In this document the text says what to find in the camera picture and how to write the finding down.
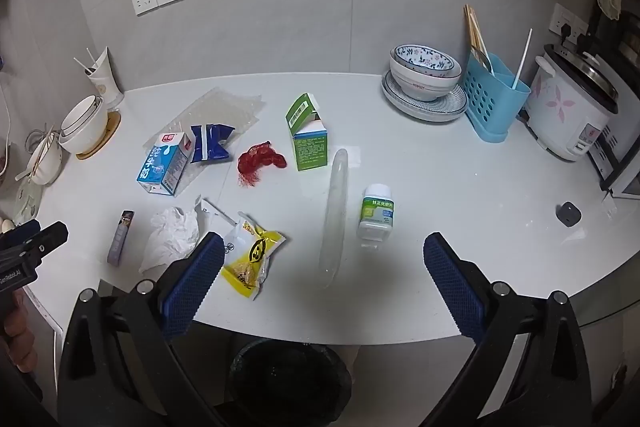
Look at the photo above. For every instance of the plain white bowl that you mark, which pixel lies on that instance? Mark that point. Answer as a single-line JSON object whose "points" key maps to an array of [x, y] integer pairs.
{"points": [[425, 84]]}

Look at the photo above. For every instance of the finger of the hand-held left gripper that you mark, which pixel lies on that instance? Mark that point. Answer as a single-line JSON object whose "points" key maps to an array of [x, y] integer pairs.
{"points": [[22, 231], [52, 237]]}

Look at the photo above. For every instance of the person's left hand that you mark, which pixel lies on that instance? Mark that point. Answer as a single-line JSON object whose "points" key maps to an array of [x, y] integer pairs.
{"points": [[20, 347]]}

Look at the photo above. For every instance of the small purple box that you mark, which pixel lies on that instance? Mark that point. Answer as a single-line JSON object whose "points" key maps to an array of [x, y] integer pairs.
{"points": [[120, 239]]}

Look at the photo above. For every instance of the blue plastic utensil holder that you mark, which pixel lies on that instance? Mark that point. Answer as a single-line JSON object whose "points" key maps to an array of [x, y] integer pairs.
{"points": [[492, 107]]}

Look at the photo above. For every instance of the clear plastic tube bag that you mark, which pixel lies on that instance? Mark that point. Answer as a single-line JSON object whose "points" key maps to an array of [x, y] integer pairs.
{"points": [[334, 217]]}

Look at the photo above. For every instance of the black trash bin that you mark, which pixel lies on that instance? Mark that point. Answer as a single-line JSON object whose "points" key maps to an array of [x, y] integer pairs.
{"points": [[290, 387]]}

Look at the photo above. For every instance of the white bottle green label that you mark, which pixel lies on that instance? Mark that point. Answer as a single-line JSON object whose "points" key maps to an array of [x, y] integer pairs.
{"points": [[376, 212]]}

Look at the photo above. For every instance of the blue patterned plate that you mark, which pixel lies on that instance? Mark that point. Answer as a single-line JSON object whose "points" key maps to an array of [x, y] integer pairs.
{"points": [[452, 99], [430, 116]]}

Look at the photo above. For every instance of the white bowl with chopsticks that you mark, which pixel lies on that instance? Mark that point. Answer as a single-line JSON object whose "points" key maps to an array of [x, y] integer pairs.
{"points": [[47, 162]]}

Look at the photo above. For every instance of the small dark grey block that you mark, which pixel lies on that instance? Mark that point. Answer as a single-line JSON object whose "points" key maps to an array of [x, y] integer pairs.
{"points": [[569, 214]]}

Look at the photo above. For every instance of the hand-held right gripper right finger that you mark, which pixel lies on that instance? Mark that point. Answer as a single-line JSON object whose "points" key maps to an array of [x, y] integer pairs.
{"points": [[452, 287]]}

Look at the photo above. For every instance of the green patterned glass dish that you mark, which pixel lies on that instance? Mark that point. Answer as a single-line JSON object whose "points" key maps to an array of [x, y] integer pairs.
{"points": [[27, 202]]}

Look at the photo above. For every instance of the blue snack wrapper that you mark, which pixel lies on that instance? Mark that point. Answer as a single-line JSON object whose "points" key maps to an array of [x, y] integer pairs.
{"points": [[210, 144]]}

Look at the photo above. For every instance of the long white stick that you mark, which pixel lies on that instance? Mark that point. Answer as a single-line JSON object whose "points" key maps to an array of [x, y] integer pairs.
{"points": [[522, 57]]}

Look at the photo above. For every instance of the tall white ceramic cup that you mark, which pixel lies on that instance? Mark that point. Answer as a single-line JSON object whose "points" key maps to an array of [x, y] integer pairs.
{"points": [[106, 82]]}

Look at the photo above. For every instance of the white straw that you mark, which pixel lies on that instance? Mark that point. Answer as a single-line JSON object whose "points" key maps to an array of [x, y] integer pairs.
{"points": [[82, 64], [91, 56]]}

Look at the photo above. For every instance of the white tissue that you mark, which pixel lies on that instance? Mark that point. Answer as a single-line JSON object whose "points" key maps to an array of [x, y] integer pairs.
{"points": [[170, 232]]}

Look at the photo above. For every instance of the red mesh net bag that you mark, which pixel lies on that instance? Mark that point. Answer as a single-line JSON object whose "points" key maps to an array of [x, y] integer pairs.
{"points": [[257, 159]]}

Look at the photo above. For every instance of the blue milk carton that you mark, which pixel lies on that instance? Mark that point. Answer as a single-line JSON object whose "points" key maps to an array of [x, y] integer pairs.
{"points": [[162, 167]]}

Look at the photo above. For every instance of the blue floral bowl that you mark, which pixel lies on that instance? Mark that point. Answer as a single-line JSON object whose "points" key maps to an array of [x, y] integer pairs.
{"points": [[425, 57]]}

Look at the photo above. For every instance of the round wooden coaster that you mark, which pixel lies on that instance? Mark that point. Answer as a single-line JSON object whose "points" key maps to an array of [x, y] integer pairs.
{"points": [[111, 127]]}

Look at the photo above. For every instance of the clear bubble wrap sheet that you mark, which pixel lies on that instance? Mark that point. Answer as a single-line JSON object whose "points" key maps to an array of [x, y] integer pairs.
{"points": [[210, 112]]}

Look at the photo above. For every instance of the bundle of wooden chopsticks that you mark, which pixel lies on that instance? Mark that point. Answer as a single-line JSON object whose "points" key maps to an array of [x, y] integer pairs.
{"points": [[475, 32]]}

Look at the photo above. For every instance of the white floral rice cooker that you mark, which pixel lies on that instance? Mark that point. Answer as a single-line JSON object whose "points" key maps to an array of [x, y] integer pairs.
{"points": [[565, 112]]}

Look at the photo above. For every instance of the yellow snack packet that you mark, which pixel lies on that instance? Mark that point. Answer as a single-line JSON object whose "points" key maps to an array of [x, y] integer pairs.
{"points": [[250, 257]]}

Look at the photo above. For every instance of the green paper carton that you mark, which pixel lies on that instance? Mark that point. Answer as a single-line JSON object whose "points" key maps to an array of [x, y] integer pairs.
{"points": [[310, 152]]}

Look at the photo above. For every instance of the metal spoon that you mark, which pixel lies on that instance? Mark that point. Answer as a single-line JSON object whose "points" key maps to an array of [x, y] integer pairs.
{"points": [[484, 59]]}

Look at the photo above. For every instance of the white socket with plug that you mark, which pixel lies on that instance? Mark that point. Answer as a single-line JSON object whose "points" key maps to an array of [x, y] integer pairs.
{"points": [[567, 19]]}

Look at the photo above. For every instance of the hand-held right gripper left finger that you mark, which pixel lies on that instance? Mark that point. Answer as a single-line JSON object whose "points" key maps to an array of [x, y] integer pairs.
{"points": [[195, 282]]}

